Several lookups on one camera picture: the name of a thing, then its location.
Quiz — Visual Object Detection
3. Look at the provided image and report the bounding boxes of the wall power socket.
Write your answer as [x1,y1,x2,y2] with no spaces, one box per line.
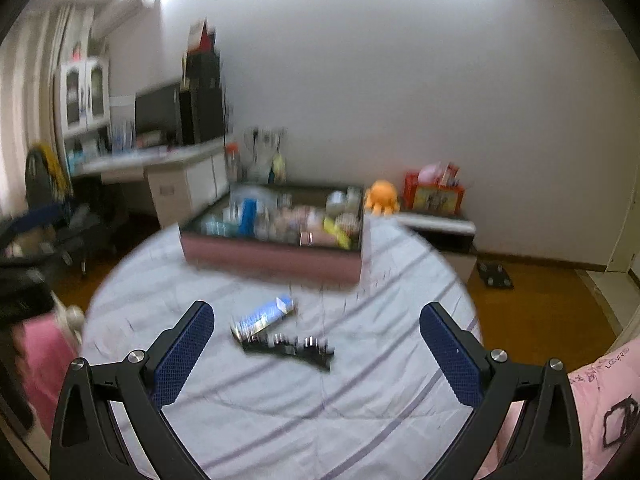
[243,127,286,148]

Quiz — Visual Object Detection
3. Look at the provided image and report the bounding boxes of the yellow highlighter pen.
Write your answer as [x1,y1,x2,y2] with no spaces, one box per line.
[323,217,352,250]

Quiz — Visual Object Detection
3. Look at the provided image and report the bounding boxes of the orange lid bottle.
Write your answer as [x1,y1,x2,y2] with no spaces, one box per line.
[224,142,242,182]

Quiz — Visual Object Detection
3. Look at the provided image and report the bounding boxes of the black speaker box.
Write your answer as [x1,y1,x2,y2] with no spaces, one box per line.
[183,50,220,88]

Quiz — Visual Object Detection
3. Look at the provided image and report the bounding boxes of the white air conditioner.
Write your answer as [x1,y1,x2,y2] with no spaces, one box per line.
[91,0,156,39]

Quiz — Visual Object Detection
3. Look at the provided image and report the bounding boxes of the white striped quilt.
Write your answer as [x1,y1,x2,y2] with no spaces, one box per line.
[81,218,478,479]

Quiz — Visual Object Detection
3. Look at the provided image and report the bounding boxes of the red storage basket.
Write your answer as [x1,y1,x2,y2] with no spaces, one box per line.
[402,162,465,217]

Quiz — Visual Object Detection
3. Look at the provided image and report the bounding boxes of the white glass-door cabinet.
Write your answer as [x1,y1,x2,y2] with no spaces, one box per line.
[54,56,110,138]

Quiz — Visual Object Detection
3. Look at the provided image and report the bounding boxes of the orange octopus plush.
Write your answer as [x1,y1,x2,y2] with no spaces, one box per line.
[364,180,400,216]

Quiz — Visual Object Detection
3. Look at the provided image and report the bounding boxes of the pink black storage box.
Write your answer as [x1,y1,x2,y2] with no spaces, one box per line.
[180,182,364,284]

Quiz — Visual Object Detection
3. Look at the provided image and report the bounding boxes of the black bathroom scale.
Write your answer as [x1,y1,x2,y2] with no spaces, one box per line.
[476,261,513,289]

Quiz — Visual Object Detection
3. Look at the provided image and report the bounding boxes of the blue gold small box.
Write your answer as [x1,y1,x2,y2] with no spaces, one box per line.
[231,296,296,341]

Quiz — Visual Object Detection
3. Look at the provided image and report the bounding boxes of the black hair claw clip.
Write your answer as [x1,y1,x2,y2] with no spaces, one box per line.
[241,334,334,372]

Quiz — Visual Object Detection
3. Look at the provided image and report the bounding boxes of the white bedside table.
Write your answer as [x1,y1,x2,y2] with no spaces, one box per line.
[395,211,477,283]

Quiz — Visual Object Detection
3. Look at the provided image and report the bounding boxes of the black computer monitor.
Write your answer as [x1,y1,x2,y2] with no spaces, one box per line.
[134,82,180,139]

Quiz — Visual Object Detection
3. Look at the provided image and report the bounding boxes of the office chair with clothes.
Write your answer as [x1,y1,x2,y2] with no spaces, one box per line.
[25,143,73,221]

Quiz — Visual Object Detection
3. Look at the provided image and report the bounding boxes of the black computer tower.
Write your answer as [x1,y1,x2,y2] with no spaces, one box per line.
[178,88,227,145]

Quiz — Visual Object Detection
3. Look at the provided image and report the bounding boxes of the white desk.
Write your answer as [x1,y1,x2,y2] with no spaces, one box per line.
[74,138,229,228]

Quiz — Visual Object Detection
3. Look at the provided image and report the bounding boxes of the pink pillow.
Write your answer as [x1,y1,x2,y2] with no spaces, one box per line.
[474,336,640,480]

